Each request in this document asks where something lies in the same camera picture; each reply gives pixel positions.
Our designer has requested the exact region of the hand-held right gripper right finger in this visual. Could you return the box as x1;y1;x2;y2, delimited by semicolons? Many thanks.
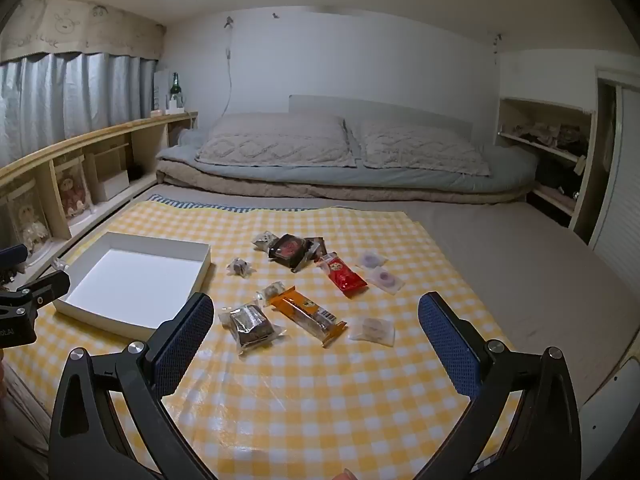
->
418;291;583;480

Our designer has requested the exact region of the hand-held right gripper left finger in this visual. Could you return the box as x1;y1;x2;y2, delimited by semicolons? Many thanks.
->
48;291;216;480

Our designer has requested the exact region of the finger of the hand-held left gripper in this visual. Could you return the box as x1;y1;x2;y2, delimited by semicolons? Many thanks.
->
0;270;71;318
0;244;28;276

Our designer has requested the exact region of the brown cake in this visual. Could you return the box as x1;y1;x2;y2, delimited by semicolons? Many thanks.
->
217;304;288;356

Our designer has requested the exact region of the white cardboard box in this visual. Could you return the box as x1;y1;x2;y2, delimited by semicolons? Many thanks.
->
52;231;212;342

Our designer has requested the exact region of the clear pale round snack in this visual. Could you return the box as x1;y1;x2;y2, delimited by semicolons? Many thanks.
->
347;316;397;347

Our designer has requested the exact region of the clear pink round snack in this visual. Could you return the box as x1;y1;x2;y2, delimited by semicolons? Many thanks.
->
366;266;405;296

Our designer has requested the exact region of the small beige snack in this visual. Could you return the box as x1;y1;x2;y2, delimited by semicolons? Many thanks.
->
256;281;291;306

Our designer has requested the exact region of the clear purple round snack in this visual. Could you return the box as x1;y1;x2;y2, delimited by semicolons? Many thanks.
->
356;251;390;271

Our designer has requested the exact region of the red snack packet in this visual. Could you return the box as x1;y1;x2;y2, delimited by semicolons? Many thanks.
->
319;252;368;300

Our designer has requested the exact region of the orange snack packet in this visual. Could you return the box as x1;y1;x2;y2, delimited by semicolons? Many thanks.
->
267;286;347;348

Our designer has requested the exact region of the dark tray snack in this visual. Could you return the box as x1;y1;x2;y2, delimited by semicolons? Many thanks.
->
268;233;313;273

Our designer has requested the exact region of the brown snack packet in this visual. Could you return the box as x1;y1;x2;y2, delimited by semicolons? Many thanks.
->
300;236;327;263

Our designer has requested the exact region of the red doll in clear case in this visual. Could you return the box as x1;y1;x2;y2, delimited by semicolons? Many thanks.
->
54;157;96;221

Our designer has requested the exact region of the white storage box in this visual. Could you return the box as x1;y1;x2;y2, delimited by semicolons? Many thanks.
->
95;167;131;203

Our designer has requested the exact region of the yellow checked cloth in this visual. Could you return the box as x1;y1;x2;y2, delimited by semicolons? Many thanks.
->
2;200;521;480

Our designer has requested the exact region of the blue striped cloth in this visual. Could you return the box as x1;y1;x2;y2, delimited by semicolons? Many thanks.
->
145;194;326;211

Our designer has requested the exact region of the wooden bedside shelf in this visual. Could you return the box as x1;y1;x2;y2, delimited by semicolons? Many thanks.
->
0;111;198;281

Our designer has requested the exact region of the grey curtain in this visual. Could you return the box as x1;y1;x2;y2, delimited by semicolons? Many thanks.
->
0;52;158;168

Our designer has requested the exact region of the white plastic panel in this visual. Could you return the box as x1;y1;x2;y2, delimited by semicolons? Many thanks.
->
580;355;640;480

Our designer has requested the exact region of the beige folded blanket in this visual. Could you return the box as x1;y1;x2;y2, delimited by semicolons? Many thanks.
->
156;167;531;205

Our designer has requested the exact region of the dark shelf clutter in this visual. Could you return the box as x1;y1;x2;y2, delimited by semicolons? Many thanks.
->
515;120;591;201

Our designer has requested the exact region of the beige textured pillow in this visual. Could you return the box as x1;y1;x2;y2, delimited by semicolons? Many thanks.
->
195;112;357;168
347;120;491;177

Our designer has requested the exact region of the white sliding door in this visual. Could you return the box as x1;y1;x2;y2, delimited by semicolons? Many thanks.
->
587;77;640;281

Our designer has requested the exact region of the beige printed valance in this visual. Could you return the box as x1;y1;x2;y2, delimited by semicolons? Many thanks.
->
0;0;166;63

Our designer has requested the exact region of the white wall shelf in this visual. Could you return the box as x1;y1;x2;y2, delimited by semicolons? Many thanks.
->
495;97;598;231

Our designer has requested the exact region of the hanging wall cable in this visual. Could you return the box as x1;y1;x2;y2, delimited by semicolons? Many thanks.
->
222;15;236;113

